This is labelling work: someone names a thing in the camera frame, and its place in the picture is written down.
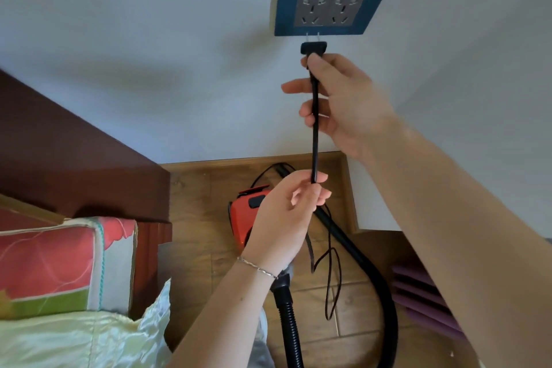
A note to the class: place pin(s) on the person's left hand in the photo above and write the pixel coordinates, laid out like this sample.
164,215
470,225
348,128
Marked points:
280,225

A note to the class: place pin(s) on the blue framed wall socket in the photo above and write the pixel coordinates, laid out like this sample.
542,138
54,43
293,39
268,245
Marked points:
284,5

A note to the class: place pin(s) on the person's right forearm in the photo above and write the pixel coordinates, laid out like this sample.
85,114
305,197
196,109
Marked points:
474,242

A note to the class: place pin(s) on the purple curtain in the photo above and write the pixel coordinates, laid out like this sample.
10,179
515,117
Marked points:
418,294

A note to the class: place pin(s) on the pale green bedspread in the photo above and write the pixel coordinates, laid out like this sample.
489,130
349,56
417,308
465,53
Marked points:
86,337

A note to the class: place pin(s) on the person's right hand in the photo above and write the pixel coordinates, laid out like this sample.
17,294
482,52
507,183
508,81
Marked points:
353,109

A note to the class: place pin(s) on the wooden skirting board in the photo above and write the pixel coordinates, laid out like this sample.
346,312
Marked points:
207,165

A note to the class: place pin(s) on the person's left leg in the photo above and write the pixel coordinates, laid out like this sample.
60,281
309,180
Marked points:
263,346

